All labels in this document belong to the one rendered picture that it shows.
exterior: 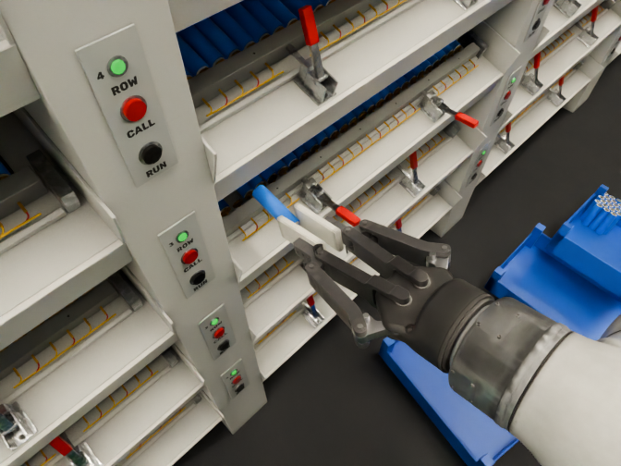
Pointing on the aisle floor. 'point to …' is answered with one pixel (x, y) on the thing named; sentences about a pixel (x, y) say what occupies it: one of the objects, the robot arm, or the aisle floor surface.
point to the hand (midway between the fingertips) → (310, 233)
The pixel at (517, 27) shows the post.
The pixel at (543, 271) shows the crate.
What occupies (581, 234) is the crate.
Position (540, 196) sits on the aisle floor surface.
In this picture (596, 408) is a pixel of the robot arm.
